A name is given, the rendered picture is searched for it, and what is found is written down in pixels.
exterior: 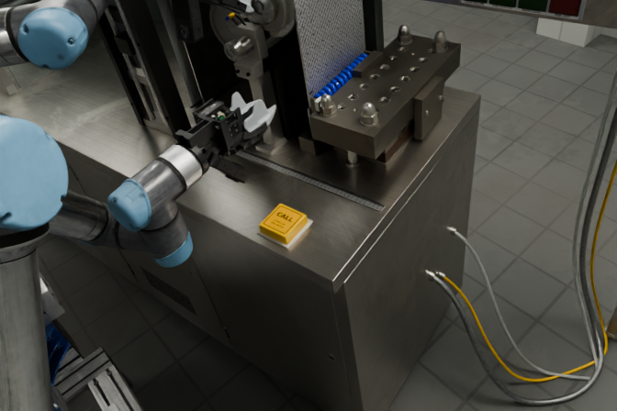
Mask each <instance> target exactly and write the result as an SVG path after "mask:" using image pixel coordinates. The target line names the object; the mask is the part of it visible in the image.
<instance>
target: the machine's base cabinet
mask: <svg viewBox="0 0 617 411"><path fill-rule="evenodd" d="M479 111H480V108H479V109H478V110H477V112H476V113H475V114H474V116H473V117H472V118H471V120H470V121H469V122H468V123H467V125H466V126H465V128H464V129H463V130H462V131H461V133H460V134H459V135H458V137H457V138H456V139H455V140H454V142H453V143H452V145H451V146H450V147H449V148H448V150H447V151H446V152H445V154H444V155H443V156H442V158H441V159H440V160H439V161H438V162H437V163H436V164H435V166H434V167H433V168H432V170H431V171H430V172H429V174H428V175H427V176H426V178H425V179H424V180H423V181H422V183H421V184H420V186H419V187H418V188H417V189H416V191H415V192H414V193H413V195H412V196H411V197H410V198H409V200H408V201H407V203H406V204H405V205H404V206H403V207H402V208H401V209H400V211H399V212H398V213H397V215H396V216H395V217H394V219H393V220H392V221H391V222H390V224H389V225H388V226H387V228H386V229H385V230H384V232H383V233H382V234H381V236H380V237H379V238H378V239H377V241H376V242H375V244H374V245H373V246H372V247H371V249H370V250H369V251H368V252H367V253H366V254H365V256H364V257H363V258H362V260H361V261H360V262H359V263H358V265H357V266H356V267H355V268H354V270H353V271H352V273H351V274H350V275H349V276H348V278H347V279H346V280H345V282H344V283H343V284H342V286H341V287H340V288H339V290H338V291H337V292H336V293H335V294H334V293H333V292H331V291H329V290H327V289H325V288H323V287H321V286H319V285H317V284H315V283H313V282H312V281H310V280H308V279H306V278H304V277H302V276H300V275H298V274H296V273H294V272H292V271H290V270H288V269H287V268H285V267H283V266H281V265H279V264H277V263H275V262H274V261H271V260H269V259H267V258H265V257H264V256H262V255H260V254H258V253H256V252H255V251H253V250H250V249H248V248H246V247H244V246H242V245H241V244H239V243H237V242H236V241H234V240H232V239H229V238H227V237H225V236H223V235H221V234H219V233H218V232H216V231H215V230H213V229H211V228H208V227H206V226H204V225H202V224H200V223H198V222H196V221H195V220H194V219H192V218H190V217H187V216H185V215H183V214H181V216H182V218H183V220H184V222H185V225H186V227H187V228H188V229H189V232H190V236H191V239H192V242H193V250H192V253H191V255H190V256H189V258H188V259H187V260H186V261H185V262H183V263H182V264H180V265H177V266H175V267H170V268H167V267H163V266H161V265H159V264H158V263H157V262H156V261H155V260H154V259H153V258H152V256H151V254H150V253H146V252H139V251H133V250H123V249H116V248H110V247H104V246H90V245H86V244H84V243H82V242H79V241H77V240H75V239H70V238H67V239H68V240H70V241H71V242H73V243H74V244H76V245H77V246H79V247H80V248H82V249H83V250H85V251H87V252H88V253H90V254H91V255H93V256H94V257H96V258H97V259H99V260H100V261H101V262H103V263H104V264H105V265H107V266H108V267H110V268H111V269H113V270H114V271H116V272H118V273H119V274H121V275H122V276H124V277H125V278H127V279H128V280H130V281H131V282H133V283H134V284H136V285H137V286H138V287H139V288H141V289H142V290H144V291H145V292H147V293H148V294H150V295H152V296H153V297H155V298H156V299H158V300H159V301H161V302H162V303H164V304H165V305H167V306H168V307H170V308H171V309H173V311H175V312H176V313H178V314H179V315H181V316H182V317H184V318H186V319H187V320H189V321H190V322H192V323H193V324H195V325H196V326H198V327H199V328H201V329H202V330H204V331H205V332H207V333H208V334H209V335H210V336H212V337H213V338H215V339H217V340H218V341H220V342H221V343H223V344H224V345H226V346H227V347H229V348H230V349H232V350H234V351H235V352H236V353H238V354H239V355H241V356H242V357H243V358H244V359H246V360H247V361H249V362H251V363H252V364H254V365H255V366H257V367H258V368H260V369H261V370H263V371H264V372H266V373H268V374H269V375H270V376H272V377H273V378H275V379H276V380H277V381H278V382H280V383H282V384H283V385H285V386H286V387H288V388H289V389H291V390H292V391H294V392H295V393H297V394H299V395H300V396H302V397H303V398H304V399H306V400H307V401H309V402H310V403H312V404H313V405H314V406H316V407H317V408H319V409H320V410H322V411H387V410H388V408H389V407H390V405H391V403H392V402H393V400H394V398H395V397H396V395H397V393H398V391H399V389H400V388H401V386H402V384H404V382H405V380H406V379H407V377H408V375H409V373H410V371H411V370H412V368H413V366H414V365H415V363H416V361H417V360H418V358H419V357H420V355H421V353H422V352H423V350H424V348H425V347H426V345H427V343H428V342H429V340H430V338H431V337H432V334H433V333H434V331H435V329H437V327H438V325H439V324H440V322H441V320H442V319H443V316H444V315H445V313H446V311H447V310H448V308H449V306H450V305H451V303H452V300H451V299H450V297H449V296H448V295H447V293H446V292H445V291H444V290H443V289H442V288H441V287H440V286H439V285H438V284H437V283H436V282H431V281H429V280H428V276H429V274H430V272H431V271H435V272H437V275H436V276H438V277H439V276H440V273H441V272H444V273H446V276H445V277H447V278H448V279H449V280H451V281H452V282H453V283H454V284H455V285H456V286H457V287H458V288H459V289H460V288H461V287H462V282H463V273H464V264H465V255H466V244H465V243H464V242H463V241H462V240H461V239H460V238H458V237H457V236H454V235H451V234H450V231H451V228H452V227H455V228H457V232H459V233H460V234H461V235H462V236H463V237H464V238H465V239H466V237H467V229H468V219H469V210H470V201H471V192H472V182H473V174H474V165H475V156H476V146H477V129H478V120H479ZM62 154H63V156H64V159H65V161H66V165H67V170H68V190H71V191H74V192H76V193H78V194H82V195H85V196H87V197H90V198H93V199H95V200H97V201H99V202H102V203H105V204H107V199H108V197H109V196H110V195H111V194H112V193H113V192H114V191H115V190H117V189H118V188H119V187H120V186H121V185H122V182H120V181H119V180H117V179H115V178H113V177H111V176H109V175H107V174H105V173H103V172H100V171H99V170H98V169H96V168H94V167H92V166H90V165H88V164H86V163H84V162H82V161H80V160H78V159H76V158H74V157H73V156H71V155H69V154H67V153H65V152H63V151H62Z"/></svg>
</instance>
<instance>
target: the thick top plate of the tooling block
mask: <svg viewBox="0 0 617 411"><path fill-rule="evenodd" d="M411 39H412V42H411V43H410V44H409V45H399V44H397V40H398V37H396V38H395V39H394V40H392V41H391V42H390V43H389V44H388V45H387V46H386V47H385V48H384V49H383V50H381V52H383V60H382V61H380V62H379V63H378V64H377V65H376V66H375V67H374V68H373V69H372V70H371V71H370V72H368V73H367V74H366V75H365V76H364V77H363V78H358V77H352V78H351V79H350V80H349V81H348V82H347V83H346V84H345V85H344V86H342V87H341V88H340V89H339V90H338V91H337V92H336V93H335V94H334V95H332V98H333V102H334V103H335V105H336V109H337V114H336V115H335V116H333V117H322V116H321V115H320V112H319V111H315V112H314V113H313V114H311V115H310V116H309V120H310V125H311V131H312V137H313V138H314V139H316V140H319V141H322V142H325V143H328V144H331V145H333V146H336V147H339V148H342V149H344V150H348V151H351V152H354V153H357V154H360V155H363V156H365V157H368V158H370V159H373V160H376V159H377V157H378V156H379V155H380V154H381V153H382V152H383V151H384V150H385V149H386V147H387V146H388V145H389V144H390V143H391V142H392V141H393V139H394V138H395V137H396V136H397V135H398V134H399V133H400V131H401V130H402V129H403V128H404V127H405V126H407V125H408V123H409V122H410V121H411V120H412V119H413V118H414V98H415V97H416V96H417V95H418V93H419V92H420V91H421V90H422V89H423V88H424V87H425V86H426V85H427V84H428V83H429V81H430V80H431V79H432V78H433V77H434V76H435V75H436V76H441V77H443V83H445V82H446V81H447V79H448V78H449V77H450V76H451V75H452V74H453V73H454V71H455V70H456V69H457V68H458V67H459V66H460V53H461V44H459V43H454V42H450V41H448V43H447V47H448V50H447V51H445V52H434V51H433V50H432V45H433V41H434V39H431V38H426V37H421V36H416V35H411ZM367 102H370V103H372V104H373V105H374V106H375V109H376V112H377V118H378V123H377V124H376V125H375V126H372V127H365V126H363V125H361V122H360V120H361V113H362V107H363V105H364V104H365V103H367Z"/></svg>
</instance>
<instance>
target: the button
mask: <svg viewBox="0 0 617 411"><path fill-rule="evenodd" d="M307 223H308V219H307V216H306V215H305V214H303V213H300V212H298V211H297V210H295V209H292V208H290V207H288V206H286V205H282V204H279V205H278V206H277V207H276V208H275V209H274V210H273V211H272V212H271V213H270V214H269V215H268V216H267V217H266V218H265V220H264V221H263V222H262V223H261V224H260V225H259V226H260V230H261V232H262V233H264V234H266V235H268V236H270V237H272V238H274V239H277V240H279V241H281V242H283V243H285V244H286V245H287V244H288V243H289V242H290V241H291V240H292V239H293V238H294V237H295V236H296V235H297V234H298V232H299V231H300V230H301V229H302V228H303V227H304V226H306V225H307Z"/></svg>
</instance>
